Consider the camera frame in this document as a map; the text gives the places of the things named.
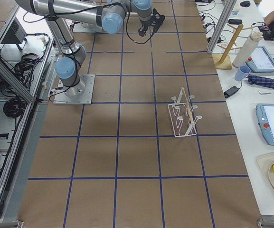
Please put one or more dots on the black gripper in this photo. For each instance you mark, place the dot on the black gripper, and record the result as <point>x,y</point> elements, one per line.
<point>146,23</point>

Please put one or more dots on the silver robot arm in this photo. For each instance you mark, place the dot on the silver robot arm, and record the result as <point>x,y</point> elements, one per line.
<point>75,78</point>

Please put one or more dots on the blue cup on desk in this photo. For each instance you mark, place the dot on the blue cup on desk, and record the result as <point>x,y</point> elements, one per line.
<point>242,72</point>

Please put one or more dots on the wooden mug tree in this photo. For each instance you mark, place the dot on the wooden mug tree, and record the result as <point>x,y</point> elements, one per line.
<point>223,61</point>

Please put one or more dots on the white paper roll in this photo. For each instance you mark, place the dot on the white paper roll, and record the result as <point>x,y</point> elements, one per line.
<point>247,49</point>

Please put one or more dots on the black power brick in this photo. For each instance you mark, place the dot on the black power brick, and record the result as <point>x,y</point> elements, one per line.
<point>231,91</point>

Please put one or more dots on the blue plaid cloth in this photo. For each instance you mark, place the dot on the blue plaid cloth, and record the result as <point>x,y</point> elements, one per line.
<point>261,81</point>

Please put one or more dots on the blue teach pendant far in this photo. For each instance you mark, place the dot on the blue teach pendant far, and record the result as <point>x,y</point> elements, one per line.
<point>260,61</point>

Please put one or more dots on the aluminium frame post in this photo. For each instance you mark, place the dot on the aluminium frame post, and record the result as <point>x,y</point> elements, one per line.
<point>229,5</point>

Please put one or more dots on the white wire cup rack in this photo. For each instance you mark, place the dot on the white wire cup rack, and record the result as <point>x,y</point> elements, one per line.
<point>181,115</point>

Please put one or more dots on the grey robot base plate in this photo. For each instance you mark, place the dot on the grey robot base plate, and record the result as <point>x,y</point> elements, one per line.
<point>80,94</point>

